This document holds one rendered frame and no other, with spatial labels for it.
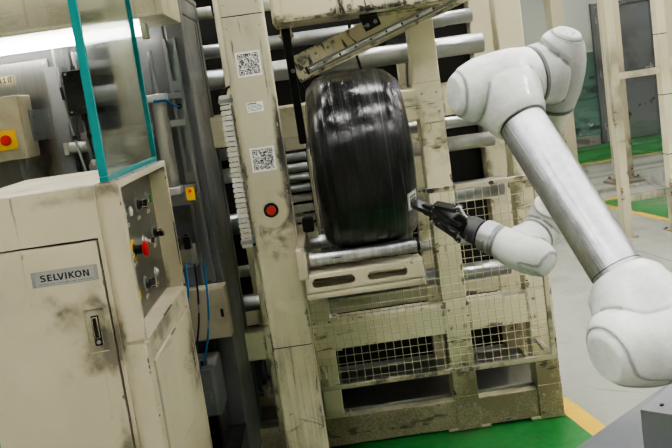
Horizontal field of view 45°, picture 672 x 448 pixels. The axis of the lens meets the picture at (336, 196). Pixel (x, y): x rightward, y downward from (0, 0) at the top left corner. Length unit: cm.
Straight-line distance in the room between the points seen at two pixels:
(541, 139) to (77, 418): 120
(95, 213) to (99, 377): 38
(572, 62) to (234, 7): 110
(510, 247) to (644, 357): 77
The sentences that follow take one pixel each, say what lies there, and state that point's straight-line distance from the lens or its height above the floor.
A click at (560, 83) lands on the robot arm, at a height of 134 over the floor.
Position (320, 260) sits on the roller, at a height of 90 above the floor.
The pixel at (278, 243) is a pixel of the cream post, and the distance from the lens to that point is 250.
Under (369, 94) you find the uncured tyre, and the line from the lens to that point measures 235.
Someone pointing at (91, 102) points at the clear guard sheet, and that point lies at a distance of 184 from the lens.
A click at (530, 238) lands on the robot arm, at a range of 216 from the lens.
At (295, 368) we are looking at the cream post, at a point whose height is 55.
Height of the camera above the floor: 140
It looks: 8 degrees down
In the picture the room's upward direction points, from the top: 8 degrees counter-clockwise
